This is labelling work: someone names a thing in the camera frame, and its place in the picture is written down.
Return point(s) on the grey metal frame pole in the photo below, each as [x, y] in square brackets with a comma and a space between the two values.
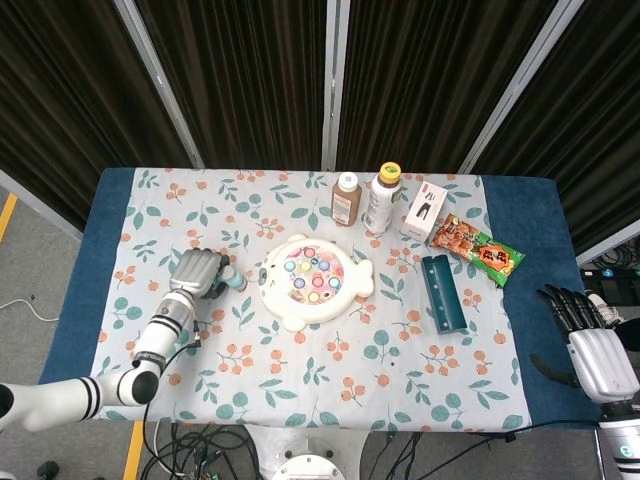
[334, 85]
[520, 85]
[155, 80]

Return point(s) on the brown juice bottle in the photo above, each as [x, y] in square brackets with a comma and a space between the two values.
[346, 205]

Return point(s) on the white bottle yellow cap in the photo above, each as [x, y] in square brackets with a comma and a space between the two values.
[381, 205]

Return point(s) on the teal plastic tray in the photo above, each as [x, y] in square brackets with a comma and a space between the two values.
[445, 300]

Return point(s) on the blue table cover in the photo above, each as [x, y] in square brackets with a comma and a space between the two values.
[540, 225]

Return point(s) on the small white carton box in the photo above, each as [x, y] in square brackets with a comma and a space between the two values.
[422, 215]

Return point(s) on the small teal toy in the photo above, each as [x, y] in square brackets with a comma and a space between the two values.
[236, 280]

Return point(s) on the orange green snack packet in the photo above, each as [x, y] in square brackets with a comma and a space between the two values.
[480, 250]

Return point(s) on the dark pleated curtain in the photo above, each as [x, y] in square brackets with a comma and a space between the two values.
[425, 80]
[590, 125]
[65, 100]
[240, 80]

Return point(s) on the floral printed tablecloth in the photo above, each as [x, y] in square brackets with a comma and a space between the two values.
[300, 370]

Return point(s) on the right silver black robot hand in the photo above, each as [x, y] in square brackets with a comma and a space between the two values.
[607, 365]

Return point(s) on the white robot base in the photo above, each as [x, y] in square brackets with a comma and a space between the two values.
[310, 465]

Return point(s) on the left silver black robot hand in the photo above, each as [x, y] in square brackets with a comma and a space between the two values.
[195, 272]

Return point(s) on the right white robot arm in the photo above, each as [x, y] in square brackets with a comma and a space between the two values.
[622, 440]

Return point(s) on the white fish-shaped toy board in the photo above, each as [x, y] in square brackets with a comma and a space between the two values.
[280, 300]

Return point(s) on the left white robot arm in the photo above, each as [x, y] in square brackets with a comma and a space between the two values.
[160, 335]

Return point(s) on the white sneaker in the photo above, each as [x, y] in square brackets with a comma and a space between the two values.
[605, 307]

